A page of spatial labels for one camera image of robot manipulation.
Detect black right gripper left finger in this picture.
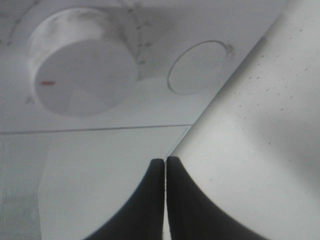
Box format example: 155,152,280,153
87,159,164,240

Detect white lower timer knob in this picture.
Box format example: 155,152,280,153
28,7,139,117

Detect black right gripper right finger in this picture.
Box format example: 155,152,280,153
166,156,265,240

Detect white microwave oven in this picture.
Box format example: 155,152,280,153
0,0,288,240

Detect round white door release button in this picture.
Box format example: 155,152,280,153
167,40,233,95

